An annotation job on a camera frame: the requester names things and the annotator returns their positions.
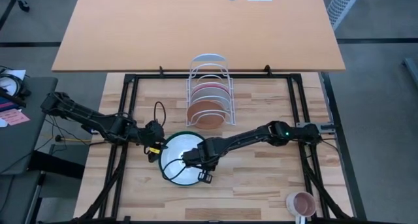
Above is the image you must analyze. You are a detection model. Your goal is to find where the right camera black cable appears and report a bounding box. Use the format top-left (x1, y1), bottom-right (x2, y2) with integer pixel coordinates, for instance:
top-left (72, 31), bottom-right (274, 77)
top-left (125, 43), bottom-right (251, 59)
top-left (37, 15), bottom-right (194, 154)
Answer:
top-left (161, 157), bottom-right (197, 183)

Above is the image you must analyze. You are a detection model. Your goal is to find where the white wire dish rack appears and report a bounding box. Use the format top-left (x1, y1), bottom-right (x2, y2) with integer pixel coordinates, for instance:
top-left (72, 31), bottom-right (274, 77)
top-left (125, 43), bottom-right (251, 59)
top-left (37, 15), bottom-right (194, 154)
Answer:
top-left (185, 53), bottom-right (236, 127)

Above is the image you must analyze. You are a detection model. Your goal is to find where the black rectangular case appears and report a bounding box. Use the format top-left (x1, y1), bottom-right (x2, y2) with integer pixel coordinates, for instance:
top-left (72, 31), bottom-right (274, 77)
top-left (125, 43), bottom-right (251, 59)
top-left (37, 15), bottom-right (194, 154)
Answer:
top-left (27, 150), bottom-right (86, 180)

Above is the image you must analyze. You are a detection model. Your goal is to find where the shallow green plate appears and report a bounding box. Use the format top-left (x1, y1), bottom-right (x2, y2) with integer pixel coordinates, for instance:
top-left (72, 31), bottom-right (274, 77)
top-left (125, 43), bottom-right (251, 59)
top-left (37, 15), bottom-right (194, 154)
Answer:
top-left (158, 131), bottom-right (207, 185)

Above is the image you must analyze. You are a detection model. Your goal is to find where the black chair caster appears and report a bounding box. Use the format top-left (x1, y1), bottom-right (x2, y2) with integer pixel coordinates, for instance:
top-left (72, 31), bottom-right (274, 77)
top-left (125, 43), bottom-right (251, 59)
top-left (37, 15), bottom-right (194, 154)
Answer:
top-left (11, 0), bottom-right (35, 12)

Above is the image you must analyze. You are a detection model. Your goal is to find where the magenta plate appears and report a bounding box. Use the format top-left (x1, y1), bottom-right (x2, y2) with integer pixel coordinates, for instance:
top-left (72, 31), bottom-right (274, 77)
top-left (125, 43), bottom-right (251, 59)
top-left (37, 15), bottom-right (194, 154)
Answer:
top-left (192, 82), bottom-right (231, 96)

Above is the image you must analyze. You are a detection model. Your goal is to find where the orange plate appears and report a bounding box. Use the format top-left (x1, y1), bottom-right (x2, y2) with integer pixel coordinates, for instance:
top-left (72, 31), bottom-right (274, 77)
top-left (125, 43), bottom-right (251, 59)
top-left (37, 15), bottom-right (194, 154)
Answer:
top-left (186, 99), bottom-right (227, 131)

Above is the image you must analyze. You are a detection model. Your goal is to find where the camera black cable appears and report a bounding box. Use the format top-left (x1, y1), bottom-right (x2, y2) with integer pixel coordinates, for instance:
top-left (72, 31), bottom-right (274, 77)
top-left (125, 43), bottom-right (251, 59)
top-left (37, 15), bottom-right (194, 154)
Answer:
top-left (153, 101), bottom-right (167, 129)
top-left (161, 157), bottom-right (197, 183)

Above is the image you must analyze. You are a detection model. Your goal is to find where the white mug pink inside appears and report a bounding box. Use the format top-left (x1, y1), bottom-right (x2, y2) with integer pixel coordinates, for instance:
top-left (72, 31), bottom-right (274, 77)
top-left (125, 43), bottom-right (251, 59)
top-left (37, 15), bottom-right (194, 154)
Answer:
top-left (285, 191), bottom-right (317, 224)

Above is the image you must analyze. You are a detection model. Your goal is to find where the silver perforated panel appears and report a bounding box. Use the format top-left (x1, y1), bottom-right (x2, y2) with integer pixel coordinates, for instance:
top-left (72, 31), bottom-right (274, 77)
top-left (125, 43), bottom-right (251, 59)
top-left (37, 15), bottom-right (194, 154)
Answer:
top-left (327, 0), bottom-right (365, 31)

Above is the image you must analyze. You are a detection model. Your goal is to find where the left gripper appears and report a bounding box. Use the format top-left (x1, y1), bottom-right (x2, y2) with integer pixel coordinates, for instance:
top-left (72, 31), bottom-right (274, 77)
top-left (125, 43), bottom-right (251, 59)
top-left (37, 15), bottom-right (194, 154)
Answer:
top-left (140, 120), bottom-right (169, 163)

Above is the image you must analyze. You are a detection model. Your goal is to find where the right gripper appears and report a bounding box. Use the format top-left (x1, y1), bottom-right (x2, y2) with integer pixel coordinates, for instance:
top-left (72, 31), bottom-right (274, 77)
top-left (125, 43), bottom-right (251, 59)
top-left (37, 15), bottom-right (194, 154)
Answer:
top-left (181, 142), bottom-right (219, 171)

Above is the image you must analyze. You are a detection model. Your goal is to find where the coiled black cable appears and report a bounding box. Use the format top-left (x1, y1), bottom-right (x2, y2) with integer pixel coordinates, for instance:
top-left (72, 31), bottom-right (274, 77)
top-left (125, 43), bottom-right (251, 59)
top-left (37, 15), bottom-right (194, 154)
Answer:
top-left (0, 72), bottom-right (24, 98)

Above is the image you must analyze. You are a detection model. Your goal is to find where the pink paper note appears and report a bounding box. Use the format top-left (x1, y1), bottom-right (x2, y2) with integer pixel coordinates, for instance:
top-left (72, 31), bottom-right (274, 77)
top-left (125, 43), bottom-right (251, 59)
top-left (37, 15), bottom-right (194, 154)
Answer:
top-left (0, 108), bottom-right (31, 127)

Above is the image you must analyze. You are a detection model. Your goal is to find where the grey side table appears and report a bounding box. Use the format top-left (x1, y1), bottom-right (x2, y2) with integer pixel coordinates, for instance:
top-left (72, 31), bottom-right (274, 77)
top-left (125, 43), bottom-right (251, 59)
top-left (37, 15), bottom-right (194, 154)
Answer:
top-left (0, 76), bottom-right (59, 176)

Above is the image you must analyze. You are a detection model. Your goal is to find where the light brown desk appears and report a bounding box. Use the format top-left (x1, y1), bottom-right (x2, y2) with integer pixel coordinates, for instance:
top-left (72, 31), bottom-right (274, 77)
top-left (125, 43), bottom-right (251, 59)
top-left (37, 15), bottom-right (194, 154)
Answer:
top-left (51, 0), bottom-right (346, 73)

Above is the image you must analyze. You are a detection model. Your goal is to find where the silver mounting bracket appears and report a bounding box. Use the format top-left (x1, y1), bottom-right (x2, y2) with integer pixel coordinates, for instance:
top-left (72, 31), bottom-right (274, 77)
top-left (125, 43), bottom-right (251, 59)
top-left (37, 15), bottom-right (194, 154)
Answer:
top-left (295, 121), bottom-right (336, 133)

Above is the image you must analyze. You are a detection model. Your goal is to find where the black aluminium table frame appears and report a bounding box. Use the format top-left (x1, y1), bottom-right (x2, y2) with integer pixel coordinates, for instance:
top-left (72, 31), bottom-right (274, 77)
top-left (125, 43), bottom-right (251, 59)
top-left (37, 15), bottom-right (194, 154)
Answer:
top-left (73, 72), bottom-right (368, 224)

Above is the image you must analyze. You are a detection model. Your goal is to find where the white paper sheet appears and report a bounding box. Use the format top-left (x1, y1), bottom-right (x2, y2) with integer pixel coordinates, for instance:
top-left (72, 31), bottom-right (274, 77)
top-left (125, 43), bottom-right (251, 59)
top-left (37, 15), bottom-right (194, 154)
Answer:
top-left (0, 69), bottom-right (27, 82)

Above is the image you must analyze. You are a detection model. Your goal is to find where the yellow stick black knob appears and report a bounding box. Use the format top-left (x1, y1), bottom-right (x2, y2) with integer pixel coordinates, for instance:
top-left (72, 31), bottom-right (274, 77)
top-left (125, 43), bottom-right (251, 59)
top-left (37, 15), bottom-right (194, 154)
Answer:
top-left (54, 135), bottom-right (93, 143)

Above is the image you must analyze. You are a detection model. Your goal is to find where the left camera black cable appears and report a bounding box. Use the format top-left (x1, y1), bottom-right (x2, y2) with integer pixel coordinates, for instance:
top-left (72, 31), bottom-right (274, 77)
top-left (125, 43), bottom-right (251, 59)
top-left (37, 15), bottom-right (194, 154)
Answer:
top-left (153, 101), bottom-right (167, 129)

